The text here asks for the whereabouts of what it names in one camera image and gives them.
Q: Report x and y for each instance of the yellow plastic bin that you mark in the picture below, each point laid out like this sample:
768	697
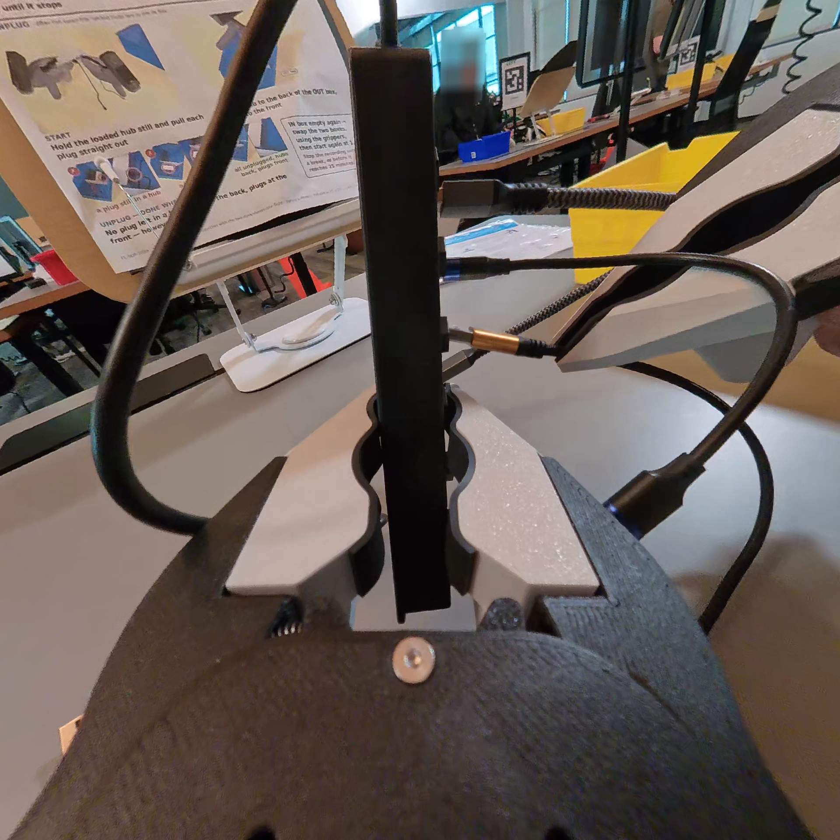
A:
564	121
623	229

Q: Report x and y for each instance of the tan board with black panel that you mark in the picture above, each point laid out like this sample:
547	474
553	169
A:
544	92

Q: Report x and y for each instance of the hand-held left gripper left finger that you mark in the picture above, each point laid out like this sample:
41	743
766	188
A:
308	518

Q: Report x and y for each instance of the blue plastic bin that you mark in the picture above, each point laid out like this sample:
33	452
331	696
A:
482	148

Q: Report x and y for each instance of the printed instruction sheet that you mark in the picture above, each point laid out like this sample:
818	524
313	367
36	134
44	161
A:
164	131

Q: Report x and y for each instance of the red plastic bin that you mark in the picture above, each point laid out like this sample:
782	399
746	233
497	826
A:
52	269

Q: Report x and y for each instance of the small tag sign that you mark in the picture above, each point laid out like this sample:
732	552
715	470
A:
515	75

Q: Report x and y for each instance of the light grey desk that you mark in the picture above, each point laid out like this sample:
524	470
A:
131	590

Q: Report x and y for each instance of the person's right hand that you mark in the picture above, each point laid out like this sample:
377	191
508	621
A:
828	331

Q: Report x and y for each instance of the black USB hub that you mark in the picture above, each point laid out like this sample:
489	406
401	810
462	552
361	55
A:
400	262

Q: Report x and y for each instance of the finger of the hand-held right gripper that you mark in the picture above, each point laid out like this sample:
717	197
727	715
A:
656	315
787	157

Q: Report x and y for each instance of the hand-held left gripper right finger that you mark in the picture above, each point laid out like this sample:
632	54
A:
525	518

